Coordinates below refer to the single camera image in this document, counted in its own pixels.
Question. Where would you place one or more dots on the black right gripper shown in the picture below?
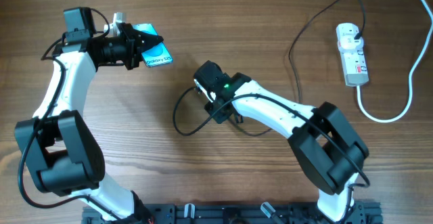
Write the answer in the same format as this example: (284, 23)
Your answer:
(218, 110)

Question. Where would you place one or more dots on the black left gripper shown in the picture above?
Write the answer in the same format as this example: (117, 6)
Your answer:
(132, 45)

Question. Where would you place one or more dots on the smartphone with teal screen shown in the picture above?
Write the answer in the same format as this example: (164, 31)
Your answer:
(158, 55)

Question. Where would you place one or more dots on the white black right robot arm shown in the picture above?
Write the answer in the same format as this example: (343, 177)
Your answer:
(329, 151)

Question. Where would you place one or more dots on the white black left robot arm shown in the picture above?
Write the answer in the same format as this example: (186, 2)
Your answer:
(58, 149)

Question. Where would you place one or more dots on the white USB charger plug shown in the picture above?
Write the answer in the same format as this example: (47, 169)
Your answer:
(349, 44)

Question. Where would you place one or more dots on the white power strip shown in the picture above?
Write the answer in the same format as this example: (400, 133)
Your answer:
(353, 64)

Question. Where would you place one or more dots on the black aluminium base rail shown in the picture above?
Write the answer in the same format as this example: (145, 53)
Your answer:
(298, 212)

